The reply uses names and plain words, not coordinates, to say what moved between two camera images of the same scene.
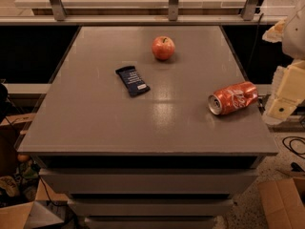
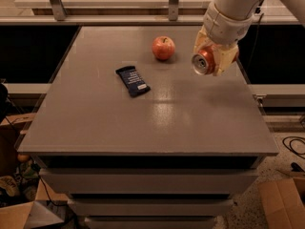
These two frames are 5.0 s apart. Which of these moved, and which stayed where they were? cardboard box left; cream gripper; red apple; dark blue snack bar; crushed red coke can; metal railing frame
Moved: crushed red coke can; cream gripper
Stayed: red apple; metal railing frame; dark blue snack bar; cardboard box left
